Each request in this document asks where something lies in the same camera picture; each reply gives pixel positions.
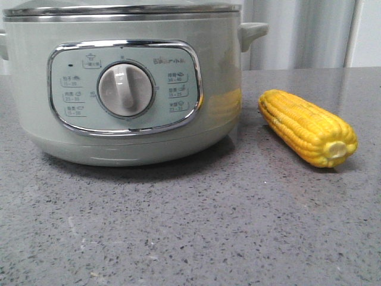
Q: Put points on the pale green electric cooking pot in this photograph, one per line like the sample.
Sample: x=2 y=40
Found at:
x=55 y=89

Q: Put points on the white pleated curtain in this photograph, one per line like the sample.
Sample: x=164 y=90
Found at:
x=262 y=35

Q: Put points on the grey round control knob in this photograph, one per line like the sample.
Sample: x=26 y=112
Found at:
x=125 y=90

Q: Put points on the glass pot lid steel rim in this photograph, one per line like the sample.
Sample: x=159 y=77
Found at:
x=42 y=8

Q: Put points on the yellow corn cob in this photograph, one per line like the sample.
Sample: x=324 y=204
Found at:
x=318 y=136

